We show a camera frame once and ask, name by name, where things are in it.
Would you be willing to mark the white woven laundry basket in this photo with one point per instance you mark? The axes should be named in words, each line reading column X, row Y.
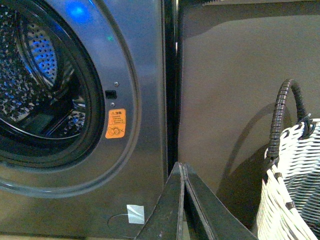
column 289, row 206

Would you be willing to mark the black wrapped basket handle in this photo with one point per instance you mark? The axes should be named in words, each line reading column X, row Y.
column 273, row 150

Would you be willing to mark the white tape patch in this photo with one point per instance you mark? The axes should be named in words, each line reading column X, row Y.
column 135, row 214

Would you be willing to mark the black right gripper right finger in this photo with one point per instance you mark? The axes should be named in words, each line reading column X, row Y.
column 207, row 217

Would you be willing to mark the grey front-load washing machine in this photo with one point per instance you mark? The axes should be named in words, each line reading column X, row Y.
column 80, row 187

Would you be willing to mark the perforated steel washer drum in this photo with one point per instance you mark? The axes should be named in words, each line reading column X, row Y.
column 40, row 92

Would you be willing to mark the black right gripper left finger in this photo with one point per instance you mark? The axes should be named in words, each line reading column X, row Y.
column 166, row 220

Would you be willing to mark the orange warning sticker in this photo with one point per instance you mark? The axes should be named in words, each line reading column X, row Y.
column 116, row 126

